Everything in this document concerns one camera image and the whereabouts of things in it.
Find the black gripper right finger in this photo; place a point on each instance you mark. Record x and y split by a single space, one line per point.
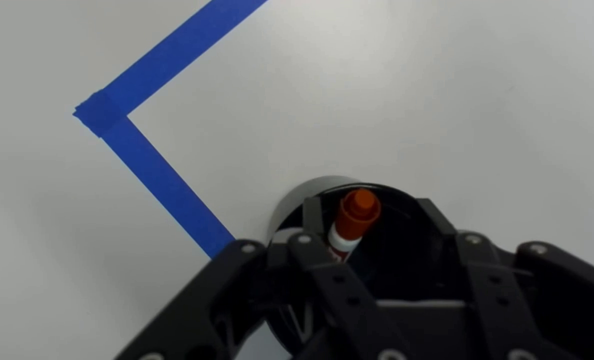
477 300

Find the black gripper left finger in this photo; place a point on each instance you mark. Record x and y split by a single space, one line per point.
315 304

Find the red marker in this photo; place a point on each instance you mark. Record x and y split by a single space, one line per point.
355 216

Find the dark green mug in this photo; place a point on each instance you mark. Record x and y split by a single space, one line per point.
387 257

